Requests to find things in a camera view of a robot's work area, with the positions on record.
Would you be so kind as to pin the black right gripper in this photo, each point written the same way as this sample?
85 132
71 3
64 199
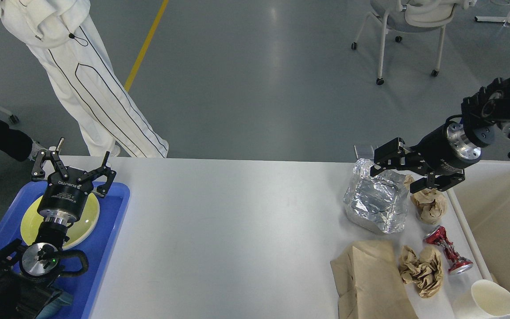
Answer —
446 150

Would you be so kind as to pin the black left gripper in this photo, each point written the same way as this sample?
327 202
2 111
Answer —
64 197

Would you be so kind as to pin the yellow plastic plate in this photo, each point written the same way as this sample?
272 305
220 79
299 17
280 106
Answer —
32 219

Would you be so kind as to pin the teal green mug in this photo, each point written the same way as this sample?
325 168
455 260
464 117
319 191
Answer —
55 305

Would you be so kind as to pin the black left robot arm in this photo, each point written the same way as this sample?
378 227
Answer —
28 272

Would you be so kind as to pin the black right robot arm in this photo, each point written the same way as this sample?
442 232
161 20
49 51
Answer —
481 113

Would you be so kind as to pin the crumpled brown paper ball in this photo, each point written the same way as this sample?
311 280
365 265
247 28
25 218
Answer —
431 205

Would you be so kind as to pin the crumpled aluminium foil tray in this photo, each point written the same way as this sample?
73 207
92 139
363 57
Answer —
376 203

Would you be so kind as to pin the white pink plate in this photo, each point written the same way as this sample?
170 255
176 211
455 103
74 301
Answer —
87 237

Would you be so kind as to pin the blue plastic tray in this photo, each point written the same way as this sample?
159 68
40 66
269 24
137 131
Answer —
98 247

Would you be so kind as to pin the white plastic bin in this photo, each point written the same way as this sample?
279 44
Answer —
482 204

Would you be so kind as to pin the crushed red soda can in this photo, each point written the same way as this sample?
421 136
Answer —
458 264

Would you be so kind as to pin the flat brown paper bag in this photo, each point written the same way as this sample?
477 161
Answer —
368 283

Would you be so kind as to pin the white paper cup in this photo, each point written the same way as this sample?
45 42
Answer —
484 300

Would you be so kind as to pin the person in white tracksuit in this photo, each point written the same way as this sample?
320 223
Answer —
63 38

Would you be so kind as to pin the white grey office chair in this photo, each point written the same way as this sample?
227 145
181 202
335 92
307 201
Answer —
411 16

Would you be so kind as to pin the white table base frame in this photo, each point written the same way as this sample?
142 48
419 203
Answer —
507 17

